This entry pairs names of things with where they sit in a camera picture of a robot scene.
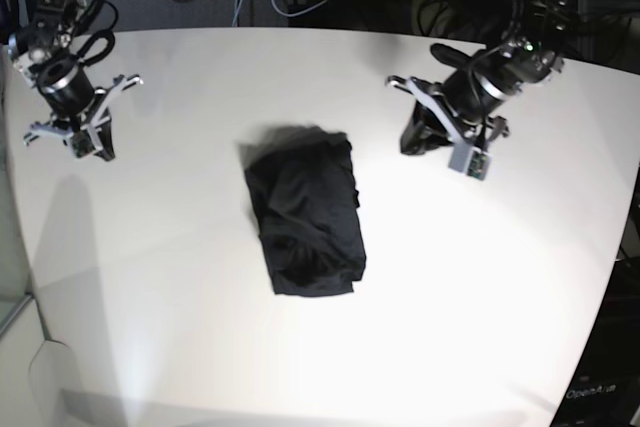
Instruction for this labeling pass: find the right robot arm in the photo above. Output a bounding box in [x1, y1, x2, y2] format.
[8, 0, 143, 162]

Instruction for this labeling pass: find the black long-sleeve shirt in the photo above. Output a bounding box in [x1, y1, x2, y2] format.
[238, 126, 367, 298]

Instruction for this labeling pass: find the black OpenArm case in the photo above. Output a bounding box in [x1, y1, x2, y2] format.
[551, 257, 639, 426]

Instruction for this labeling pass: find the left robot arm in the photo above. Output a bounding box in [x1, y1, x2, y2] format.
[386, 0, 581, 180]

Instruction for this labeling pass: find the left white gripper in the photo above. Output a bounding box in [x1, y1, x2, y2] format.
[385, 75, 510, 180]

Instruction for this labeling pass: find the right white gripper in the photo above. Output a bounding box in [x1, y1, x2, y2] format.
[23, 75, 143, 162]

